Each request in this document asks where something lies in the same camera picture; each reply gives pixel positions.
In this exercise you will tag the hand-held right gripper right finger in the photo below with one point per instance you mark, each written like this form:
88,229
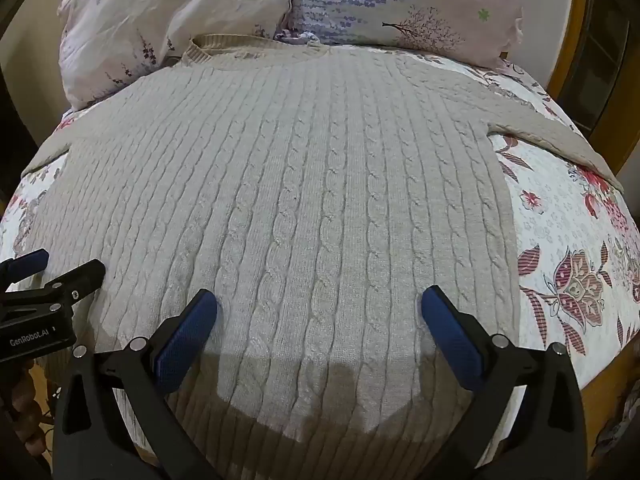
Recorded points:
452,338

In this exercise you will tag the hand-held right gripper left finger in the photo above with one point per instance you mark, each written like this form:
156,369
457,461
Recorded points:
181,338

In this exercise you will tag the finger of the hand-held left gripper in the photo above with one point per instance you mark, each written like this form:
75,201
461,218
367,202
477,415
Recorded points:
75,280
30,262

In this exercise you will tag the floral bed quilt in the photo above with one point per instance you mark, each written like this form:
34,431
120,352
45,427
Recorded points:
565,240

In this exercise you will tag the pink floral pillow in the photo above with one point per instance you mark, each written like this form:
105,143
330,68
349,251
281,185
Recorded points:
165,20

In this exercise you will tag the lavender floral pillow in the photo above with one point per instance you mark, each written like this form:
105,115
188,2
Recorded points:
400,0

